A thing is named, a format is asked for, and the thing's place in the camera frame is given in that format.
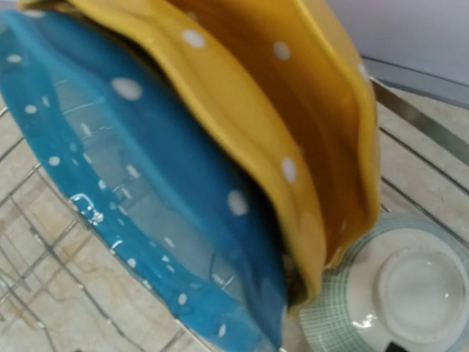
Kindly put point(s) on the blue polka dot plate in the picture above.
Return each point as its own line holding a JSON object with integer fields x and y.
{"x": 117, "y": 141}

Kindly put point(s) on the yellow polka dot plate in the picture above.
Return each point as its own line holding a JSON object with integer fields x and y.
{"x": 281, "y": 87}

